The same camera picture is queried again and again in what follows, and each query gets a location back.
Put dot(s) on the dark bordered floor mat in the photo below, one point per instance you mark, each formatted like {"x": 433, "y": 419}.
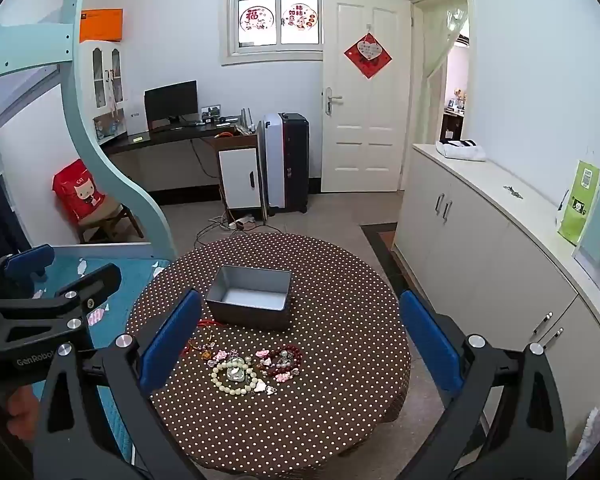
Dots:
{"x": 380, "y": 250}

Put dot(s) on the red door decoration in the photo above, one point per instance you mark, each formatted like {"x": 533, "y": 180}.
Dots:
{"x": 369, "y": 56}

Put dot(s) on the white display cabinet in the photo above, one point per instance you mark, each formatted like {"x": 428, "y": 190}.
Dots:
{"x": 104, "y": 85}

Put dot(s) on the white framed window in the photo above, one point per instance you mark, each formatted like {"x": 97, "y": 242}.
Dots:
{"x": 278, "y": 47}

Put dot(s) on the cream sideboard cabinet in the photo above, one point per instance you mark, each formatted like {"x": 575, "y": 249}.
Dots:
{"x": 480, "y": 240}

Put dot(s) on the bunch of keys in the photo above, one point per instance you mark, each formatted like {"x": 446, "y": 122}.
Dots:
{"x": 514, "y": 191}

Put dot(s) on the white power strip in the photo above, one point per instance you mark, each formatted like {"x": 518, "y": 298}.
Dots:
{"x": 241, "y": 222}

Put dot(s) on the white panel door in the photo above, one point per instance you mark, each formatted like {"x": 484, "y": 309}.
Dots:
{"x": 365, "y": 135}

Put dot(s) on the wall socket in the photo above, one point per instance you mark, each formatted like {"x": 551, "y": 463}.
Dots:
{"x": 210, "y": 110}

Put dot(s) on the black and white suitcase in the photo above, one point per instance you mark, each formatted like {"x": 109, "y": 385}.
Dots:
{"x": 290, "y": 160}

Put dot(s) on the brown polka dot tablecloth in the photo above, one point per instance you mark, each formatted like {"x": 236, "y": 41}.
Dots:
{"x": 330, "y": 360}

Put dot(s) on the small silver charm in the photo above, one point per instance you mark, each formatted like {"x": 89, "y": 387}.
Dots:
{"x": 283, "y": 358}

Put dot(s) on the dark desk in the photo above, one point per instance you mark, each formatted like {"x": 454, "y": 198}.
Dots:
{"x": 180, "y": 136}

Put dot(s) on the wooden chair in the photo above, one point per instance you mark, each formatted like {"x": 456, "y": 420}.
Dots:
{"x": 111, "y": 220}

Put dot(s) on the light blue bunk bed frame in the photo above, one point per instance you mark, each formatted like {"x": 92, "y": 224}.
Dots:
{"x": 87, "y": 125}

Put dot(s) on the person's left hand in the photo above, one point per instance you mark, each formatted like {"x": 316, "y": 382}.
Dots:
{"x": 22, "y": 412}

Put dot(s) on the orange box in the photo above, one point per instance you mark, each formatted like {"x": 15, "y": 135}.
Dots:
{"x": 101, "y": 24}

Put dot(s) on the black computer monitor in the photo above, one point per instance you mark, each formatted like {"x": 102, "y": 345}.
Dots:
{"x": 171, "y": 100}

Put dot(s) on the white desk cabinet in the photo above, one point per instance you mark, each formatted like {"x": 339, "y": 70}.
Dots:
{"x": 237, "y": 177}

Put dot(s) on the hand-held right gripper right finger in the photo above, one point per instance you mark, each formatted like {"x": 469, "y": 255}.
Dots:
{"x": 430, "y": 342}

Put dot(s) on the red paper window decal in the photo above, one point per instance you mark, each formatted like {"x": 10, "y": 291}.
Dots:
{"x": 300, "y": 17}
{"x": 253, "y": 20}

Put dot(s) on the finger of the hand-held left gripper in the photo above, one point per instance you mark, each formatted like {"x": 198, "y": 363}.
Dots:
{"x": 92, "y": 287}
{"x": 27, "y": 266}

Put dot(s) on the green paper bag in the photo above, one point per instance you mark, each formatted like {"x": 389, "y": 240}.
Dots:
{"x": 577, "y": 200}

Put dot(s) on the red cat print bag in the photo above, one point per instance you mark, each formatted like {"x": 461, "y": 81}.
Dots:
{"x": 80, "y": 192}

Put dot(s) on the leaning grey panel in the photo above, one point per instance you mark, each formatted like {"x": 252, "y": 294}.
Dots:
{"x": 261, "y": 175}

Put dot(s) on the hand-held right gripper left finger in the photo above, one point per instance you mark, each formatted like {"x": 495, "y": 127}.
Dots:
{"x": 172, "y": 342}

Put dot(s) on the blue bed blanket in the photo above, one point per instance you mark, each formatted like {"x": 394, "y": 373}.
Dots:
{"x": 141, "y": 274}

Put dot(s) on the clear glass pendant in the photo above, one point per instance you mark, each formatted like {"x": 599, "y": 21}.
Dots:
{"x": 236, "y": 373}

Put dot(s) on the grey metal tin box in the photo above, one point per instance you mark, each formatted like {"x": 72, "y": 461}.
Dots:
{"x": 247, "y": 305}

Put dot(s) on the folded white cloth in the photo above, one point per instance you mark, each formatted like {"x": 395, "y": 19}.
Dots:
{"x": 460, "y": 150}

